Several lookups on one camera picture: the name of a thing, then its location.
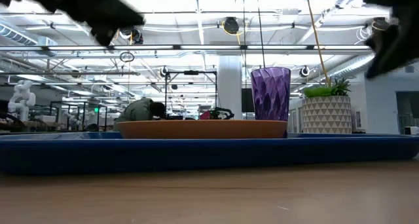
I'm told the yellow hanging cable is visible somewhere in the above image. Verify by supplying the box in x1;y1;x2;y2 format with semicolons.
304;0;329;86

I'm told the hanging black cable loop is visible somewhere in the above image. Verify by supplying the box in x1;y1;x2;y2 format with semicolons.
118;50;136;63

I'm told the black and red device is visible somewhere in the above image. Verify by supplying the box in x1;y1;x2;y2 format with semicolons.
198;107;235;121

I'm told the white humanoid robot figure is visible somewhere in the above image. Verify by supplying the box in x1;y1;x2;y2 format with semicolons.
7;79;37;122

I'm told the purple faceted plastic cup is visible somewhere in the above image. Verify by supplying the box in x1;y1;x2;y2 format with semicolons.
250;66;292;122

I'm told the blue plastic tray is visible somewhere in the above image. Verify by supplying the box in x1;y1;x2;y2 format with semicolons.
0;131;419;177

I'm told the black monitor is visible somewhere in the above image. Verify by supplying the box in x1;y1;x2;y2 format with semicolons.
241;88;255;113

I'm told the black metal frame stand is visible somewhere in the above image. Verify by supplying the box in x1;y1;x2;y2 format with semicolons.
164;70;219;120

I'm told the long ceiling light strip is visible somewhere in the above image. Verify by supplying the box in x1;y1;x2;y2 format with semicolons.
0;44;373;52

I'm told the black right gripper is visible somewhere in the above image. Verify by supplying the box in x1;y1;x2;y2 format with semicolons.
363;0;419;80

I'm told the person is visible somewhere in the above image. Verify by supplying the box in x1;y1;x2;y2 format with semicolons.
113;98;168;132

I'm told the green potted plant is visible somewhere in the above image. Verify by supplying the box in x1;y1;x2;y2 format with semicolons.
303;76;352;98

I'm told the white building column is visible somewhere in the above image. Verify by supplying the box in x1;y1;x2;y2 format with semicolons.
217;56;244;121

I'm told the black ceiling cable reel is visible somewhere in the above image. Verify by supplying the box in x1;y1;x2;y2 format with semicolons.
371;16;391;32
130;28;145;45
223;16;240;35

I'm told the orange plate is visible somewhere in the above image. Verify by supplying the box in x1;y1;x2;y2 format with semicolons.
115;119;289;140

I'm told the triangle-patterned plant pot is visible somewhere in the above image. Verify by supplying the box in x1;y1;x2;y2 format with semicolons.
301;95;353;134

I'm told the black workbench frame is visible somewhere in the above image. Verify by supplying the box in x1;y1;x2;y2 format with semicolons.
48;100;109;132

